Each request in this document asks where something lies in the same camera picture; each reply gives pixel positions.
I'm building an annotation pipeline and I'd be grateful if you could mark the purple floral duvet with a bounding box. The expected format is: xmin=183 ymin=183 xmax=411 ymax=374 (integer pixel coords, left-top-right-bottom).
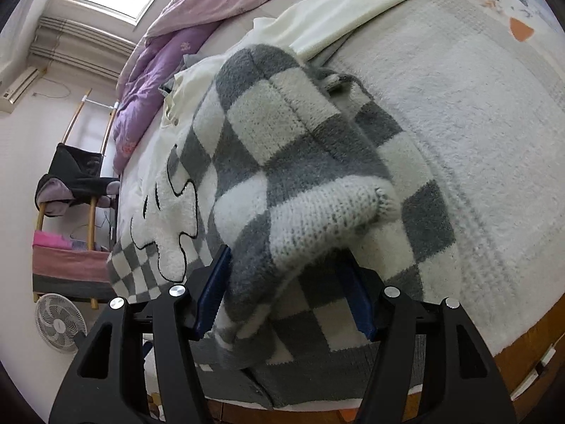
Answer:
xmin=112 ymin=0 xmax=269 ymax=174

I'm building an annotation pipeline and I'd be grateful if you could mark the wooden clothes rack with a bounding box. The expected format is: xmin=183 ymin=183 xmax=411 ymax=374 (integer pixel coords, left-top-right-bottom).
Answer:
xmin=31 ymin=93 xmax=120 ymax=310

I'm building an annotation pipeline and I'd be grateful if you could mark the grey white checkered cardigan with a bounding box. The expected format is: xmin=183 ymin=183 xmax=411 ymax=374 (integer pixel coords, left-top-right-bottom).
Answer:
xmin=107 ymin=45 xmax=460 ymax=408

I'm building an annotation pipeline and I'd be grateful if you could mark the white jacket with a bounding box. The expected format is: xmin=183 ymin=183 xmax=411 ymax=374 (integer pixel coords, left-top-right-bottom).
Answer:
xmin=161 ymin=0 xmax=405 ymax=129

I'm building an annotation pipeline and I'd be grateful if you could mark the white wall air conditioner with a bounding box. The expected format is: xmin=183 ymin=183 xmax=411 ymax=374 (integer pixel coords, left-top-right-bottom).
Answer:
xmin=0 ymin=67 xmax=44 ymax=113

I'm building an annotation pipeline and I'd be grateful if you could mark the pink striped towel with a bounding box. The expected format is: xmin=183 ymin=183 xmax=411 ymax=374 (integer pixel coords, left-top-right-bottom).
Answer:
xmin=31 ymin=231 xmax=116 ymax=302

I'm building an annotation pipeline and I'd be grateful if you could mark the black grey hanging jacket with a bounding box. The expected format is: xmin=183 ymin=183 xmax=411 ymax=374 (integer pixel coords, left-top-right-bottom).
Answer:
xmin=35 ymin=143 xmax=121 ymax=217

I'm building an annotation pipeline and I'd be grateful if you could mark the white standing fan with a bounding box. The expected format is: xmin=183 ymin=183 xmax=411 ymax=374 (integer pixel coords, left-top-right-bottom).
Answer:
xmin=35 ymin=293 xmax=88 ymax=353

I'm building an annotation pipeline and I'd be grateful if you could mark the white fuzzy bed blanket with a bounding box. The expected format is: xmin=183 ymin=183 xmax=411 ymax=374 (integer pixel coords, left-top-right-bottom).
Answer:
xmin=331 ymin=0 xmax=564 ymax=352

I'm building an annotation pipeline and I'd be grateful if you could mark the left grey curtain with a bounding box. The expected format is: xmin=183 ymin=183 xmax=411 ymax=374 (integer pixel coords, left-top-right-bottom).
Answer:
xmin=29 ymin=16 xmax=135 ymax=81

